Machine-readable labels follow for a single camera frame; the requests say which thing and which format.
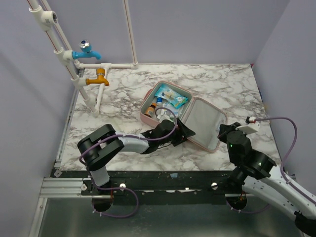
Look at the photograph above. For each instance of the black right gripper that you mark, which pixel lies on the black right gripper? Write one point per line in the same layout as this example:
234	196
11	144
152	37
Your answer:
226	130

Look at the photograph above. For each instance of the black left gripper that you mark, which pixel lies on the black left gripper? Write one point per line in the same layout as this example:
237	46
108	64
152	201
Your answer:
181	132

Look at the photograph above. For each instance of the pink medicine kit case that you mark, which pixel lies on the pink medicine kit case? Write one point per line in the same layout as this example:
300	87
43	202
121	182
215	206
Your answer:
197	114

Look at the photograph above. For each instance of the white blue tube bottle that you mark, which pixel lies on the white blue tube bottle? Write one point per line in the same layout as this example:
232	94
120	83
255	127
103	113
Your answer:
159	101

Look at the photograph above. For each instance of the amber brown medicine bottle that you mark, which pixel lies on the amber brown medicine bottle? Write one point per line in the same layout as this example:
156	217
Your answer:
150	110

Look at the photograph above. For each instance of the blue cotton swab bag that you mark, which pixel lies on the blue cotton swab bag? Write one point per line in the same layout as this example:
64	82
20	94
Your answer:
173	97

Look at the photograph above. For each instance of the clear teal plastic packet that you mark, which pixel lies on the clear teal plastic packet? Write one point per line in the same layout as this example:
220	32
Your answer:
169	112

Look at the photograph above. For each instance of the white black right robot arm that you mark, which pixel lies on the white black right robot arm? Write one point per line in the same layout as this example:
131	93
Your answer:
258	174

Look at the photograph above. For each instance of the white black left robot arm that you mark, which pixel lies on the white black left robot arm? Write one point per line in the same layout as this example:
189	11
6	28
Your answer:
102	145

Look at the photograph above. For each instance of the yellow water tap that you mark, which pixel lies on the yellow water tap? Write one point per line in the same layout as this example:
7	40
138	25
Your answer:
101	78

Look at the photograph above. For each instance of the blue water tap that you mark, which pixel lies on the blue water tap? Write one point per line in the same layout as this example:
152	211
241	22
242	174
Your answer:
86	51

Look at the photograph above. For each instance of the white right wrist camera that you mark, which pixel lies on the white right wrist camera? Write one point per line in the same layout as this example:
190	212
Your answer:
249	128

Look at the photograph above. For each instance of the white pvc pipe frame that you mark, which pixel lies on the white pvc pipe frame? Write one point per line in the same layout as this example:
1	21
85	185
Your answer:
91	90

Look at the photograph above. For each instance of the aluminium profile rail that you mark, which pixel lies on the aluminium profile rail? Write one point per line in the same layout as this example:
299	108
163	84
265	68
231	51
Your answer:
61	188

